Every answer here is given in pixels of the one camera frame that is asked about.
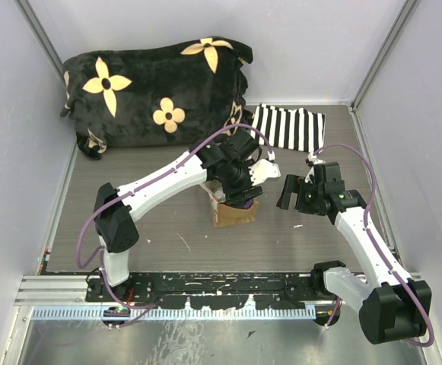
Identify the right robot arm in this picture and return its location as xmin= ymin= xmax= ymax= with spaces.
xmin=277 ymin=163 xmax=432 ymax=344

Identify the cat print canvas bag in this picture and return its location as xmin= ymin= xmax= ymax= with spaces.
xmin=200 ymin=181 xmax=259 ymax=227

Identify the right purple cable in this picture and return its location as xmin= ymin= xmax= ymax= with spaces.
xmin=304 ymin=142 xmax=436 ymax=348

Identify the black floral plush blanket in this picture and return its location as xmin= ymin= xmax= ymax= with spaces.
xmin=61 ymin=36 xmax=253 ymax=160

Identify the red soda can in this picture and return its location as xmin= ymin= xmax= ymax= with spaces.
xmin=214 ymin=187 xmax=226 ymax=203

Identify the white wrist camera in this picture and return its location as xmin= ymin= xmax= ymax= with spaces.
xmin=304 ymin=152 xmax=325 ymax=183
xmin=248 ymin=152 xmax=281 ymax=186

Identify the aluminium rail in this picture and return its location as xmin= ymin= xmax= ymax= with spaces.
xmin=15 ymin=272 xmax=335 ymax=309

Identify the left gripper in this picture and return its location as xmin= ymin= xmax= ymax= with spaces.
xmin=223 ymin=160 xmax=264 ymax=208

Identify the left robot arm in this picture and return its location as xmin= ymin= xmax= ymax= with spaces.
xmin=94 ymin=130 xmax=262 ymax=301

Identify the black white striped cloth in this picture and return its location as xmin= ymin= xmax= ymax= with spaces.
xmin=248 ymin=104 xmax=326 ymax=153

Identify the purple soda can front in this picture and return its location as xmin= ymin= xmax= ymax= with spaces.
xmin=242 ymin=199 xmax=253 ymax=209

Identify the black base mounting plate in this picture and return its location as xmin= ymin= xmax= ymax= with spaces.
xmin=86 ymin=272 xmax=335 ymax=310

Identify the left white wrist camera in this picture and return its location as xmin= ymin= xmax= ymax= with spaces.
xmin=248 ymin=152 xmax=281 ymax=186

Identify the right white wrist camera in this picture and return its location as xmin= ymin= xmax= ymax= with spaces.
xmin=304 ymin=152 xmax=325 ymax=183

